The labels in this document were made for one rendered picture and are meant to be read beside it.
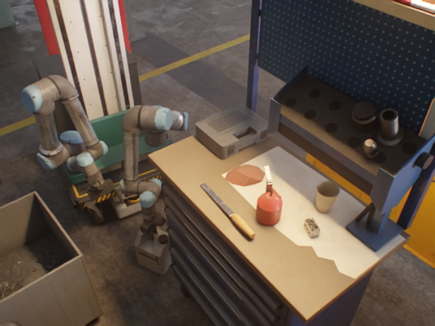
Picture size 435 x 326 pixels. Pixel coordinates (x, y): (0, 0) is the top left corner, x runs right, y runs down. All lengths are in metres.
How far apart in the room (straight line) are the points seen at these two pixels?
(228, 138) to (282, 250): 0.53
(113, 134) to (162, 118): 0.63
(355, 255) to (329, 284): 0.15
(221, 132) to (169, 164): 0.25
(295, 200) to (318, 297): 0.39
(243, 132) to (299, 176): 0.31
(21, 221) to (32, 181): 0.91
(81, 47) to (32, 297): 1.28
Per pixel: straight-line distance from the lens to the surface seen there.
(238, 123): 1.77
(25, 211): 2.34
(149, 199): 2.13
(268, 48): 1.69
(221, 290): 1.73
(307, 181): 1.63
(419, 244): 2.56
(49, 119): 2.20
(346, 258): 1.42
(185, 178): 1.61
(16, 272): 2.32
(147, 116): 2.09
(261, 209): 1.41
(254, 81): 1.81
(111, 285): 2.50
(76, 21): 2.36
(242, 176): 1.57
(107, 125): 2.59
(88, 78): 2.50
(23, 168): 3.39
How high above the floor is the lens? 2.05
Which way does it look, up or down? 41 degrees down
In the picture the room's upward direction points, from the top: straight up
